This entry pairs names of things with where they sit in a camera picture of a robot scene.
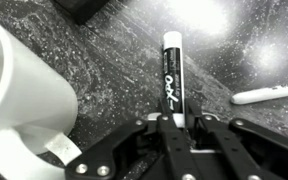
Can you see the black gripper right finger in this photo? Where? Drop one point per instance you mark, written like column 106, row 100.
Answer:
column 250, row 150

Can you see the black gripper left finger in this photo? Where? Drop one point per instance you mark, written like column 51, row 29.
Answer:
column 134, row 153

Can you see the black Expo marker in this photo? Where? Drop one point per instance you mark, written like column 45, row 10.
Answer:
column 174, row 73

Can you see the grey Sharpie marker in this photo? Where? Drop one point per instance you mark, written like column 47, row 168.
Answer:
column 267, row 94

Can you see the white ceramic mug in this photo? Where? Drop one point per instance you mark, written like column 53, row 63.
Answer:
column 24, row 113

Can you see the black whiteboard eraser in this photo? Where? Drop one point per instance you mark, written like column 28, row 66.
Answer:
column 82, row 10

